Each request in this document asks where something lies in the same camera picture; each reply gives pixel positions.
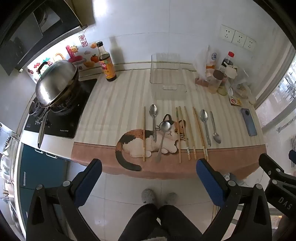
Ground blue cabinet door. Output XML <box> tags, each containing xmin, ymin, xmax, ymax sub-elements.
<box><xmin>17</xmin><ymin>142</ymin><xmax>70</xmax><ymax>193</ymax></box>

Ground black range hood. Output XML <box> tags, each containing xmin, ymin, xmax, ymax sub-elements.
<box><xmin>0</xmin><ymin>0</ymin><xmax>96</xmax><ymax>76</ymax></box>

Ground red capped dark sauce bottle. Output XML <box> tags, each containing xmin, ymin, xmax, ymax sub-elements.
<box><xmin>221</xmin><ymin>51</ymin><xmax>235</xmax><ymax>70</ymax></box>

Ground oval steel spoon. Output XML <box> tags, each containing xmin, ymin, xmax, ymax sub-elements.
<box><xmin>199</xmin><ymin>109</ymin><xmax>212</xmax><ymax>147</ymax></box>
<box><xmin>149</xmin><ymin>104</ymin><xmax>158</xmax><ymax>143</ymax></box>

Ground white wall outlet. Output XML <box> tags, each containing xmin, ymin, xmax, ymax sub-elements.
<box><xmin>232</xmin><ymin>30</ymin><xmax>247</xmax><ymax>48</ymax></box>
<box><xmin>218</xmin><ymin>24</ymin><xmax>236</xmax><ymax>43</ymax></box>
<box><xmin>244</xmin><ymin>36</ymin><xmax>257</xmax><ymax>49</ymax></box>

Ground grey slipper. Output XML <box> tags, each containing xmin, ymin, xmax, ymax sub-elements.
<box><xmin>163</xmin><ymin>192</ymin><xmax>178</xmax><ymax>205</ymax></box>
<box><xmin>142</xmin><ymin>189</ymin><xmax>156</xmax><ymax>205</ymax></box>

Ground group of wooden chopsticks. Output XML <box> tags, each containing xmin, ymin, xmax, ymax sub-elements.
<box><xmin>194</xmin><ymin>109</ymin><xmax>209</xmax><ymax>162</ymax></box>

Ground round steel soup spoon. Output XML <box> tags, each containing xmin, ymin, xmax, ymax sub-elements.
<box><xmin>155</xmin><ymin>121</ymin><xmax>171</xmax><ymax>163</ymax></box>

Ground colourful wall stickers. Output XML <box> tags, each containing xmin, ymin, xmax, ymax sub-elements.
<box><xmin>26</xmin><ymin>35</ymin><xmax>102</xmax><ymax>79</ymax></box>

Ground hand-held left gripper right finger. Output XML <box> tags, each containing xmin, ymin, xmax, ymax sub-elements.
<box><xmin>196</xmin><ymin>158</ymin><xmax>272</xmax><ymax>241</ymax></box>

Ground cat printed mat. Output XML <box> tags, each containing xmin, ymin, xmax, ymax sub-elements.
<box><xmin>70</xmin><ymin>61</ymin><xmax>266</xmax><ymax>180</ymax></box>

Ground small red and yellow packet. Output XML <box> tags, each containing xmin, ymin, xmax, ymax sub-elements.
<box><xmin>229</xmin><ymin>95</ymin><xmax>242</xmax><ymax>106</ymax></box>

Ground wooden chopstick patterned end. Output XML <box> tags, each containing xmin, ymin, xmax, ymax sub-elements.
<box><xmin>192</xmin><ymin>107</ymin><xmax>207</xmax><ymax>158</ymax></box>
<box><xmin>178</xmin><ymin>107</ymin><xmax>191</xmax><ymax>160</ymax></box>

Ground black gas stove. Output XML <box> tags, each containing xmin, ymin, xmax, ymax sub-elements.
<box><xmin>24</xmin><ymin>78</ymin><xmax>98</xmax><ymax>139</ymax></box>

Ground person's left leg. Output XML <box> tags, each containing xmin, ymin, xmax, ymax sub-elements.
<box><xmin>118</xmin><ymin>203</ymin><xmax>162</xmax><ymax>241</ymax></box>

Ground wok with long handle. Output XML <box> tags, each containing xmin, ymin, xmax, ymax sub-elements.
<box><xmin>37</xmin><ymin>76</ymin><xmax>81</xmax><ymax>149</ymax></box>

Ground clear plastic container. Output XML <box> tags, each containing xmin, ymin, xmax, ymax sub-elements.
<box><xmin>150</xmin><ymin>53</ymin><xmax>188</xmax><ymax>93</ymax></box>

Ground small steel spoon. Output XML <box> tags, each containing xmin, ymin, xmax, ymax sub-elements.
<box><xmin>210</xmin><ymin>111</ymin><xmax>222</xmax><ymax>144</ymax></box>

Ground dark sauce bottle orange label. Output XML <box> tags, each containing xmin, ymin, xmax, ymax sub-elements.
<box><xmin>96</xmin><ymin>41</ymin><xmax>117</xmax><ymax>82</ymax></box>

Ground person's leg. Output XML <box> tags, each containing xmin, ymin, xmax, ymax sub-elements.
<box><xmin>118</xmin><ymin>203</ymin><xmax>162</xmax><ymax>241</ymax></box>
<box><xmin>158</xmin><ymin>205</ymin><xmax>204</xmax><ymax>241</ymax></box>

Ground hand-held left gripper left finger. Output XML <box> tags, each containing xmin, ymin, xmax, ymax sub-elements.
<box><xmin>26</xmin><ymin>158</ymin><xmax>102</xmax><ymax>241</ymax></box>

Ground person's right leg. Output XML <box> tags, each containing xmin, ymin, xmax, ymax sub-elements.
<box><xmin>158</xmin><ymin>205</ymin><xmax>204</xmax><ymax>241</ymax></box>

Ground blue smartphone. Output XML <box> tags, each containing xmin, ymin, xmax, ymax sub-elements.
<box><xmin>241</xmin><ymin>108</ymin><xmax>258</xmax><ymax>136</ymax></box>

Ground brown lidded jar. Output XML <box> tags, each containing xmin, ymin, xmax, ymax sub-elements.
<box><xmin>209</xmin><ymin>70</ymin><xmax>225</xmax><ymax>94</ymax></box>

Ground steel wok lid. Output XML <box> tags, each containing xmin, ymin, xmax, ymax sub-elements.
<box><xmin>35</xmin><ymin>60</ymin><xmax>79</xmax><ymax>108</ymax></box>

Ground crumpled clear plastic bag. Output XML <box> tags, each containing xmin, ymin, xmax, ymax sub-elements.
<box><xmin>230</xmin><ymin>68</ymin><xmax>253</xmax><ymax>99</ymax></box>

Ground window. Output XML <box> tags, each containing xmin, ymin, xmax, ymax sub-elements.
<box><xmin>254</xmin><ymin>44</ymin><xmax>296</xmax><ymax>163</ymax></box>

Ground clear plastic bag with packets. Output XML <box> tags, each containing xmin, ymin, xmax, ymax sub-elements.
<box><xmin>194</xmin><ymin>45</ymin><xmax>219</xmax><ymax>87</ymax></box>

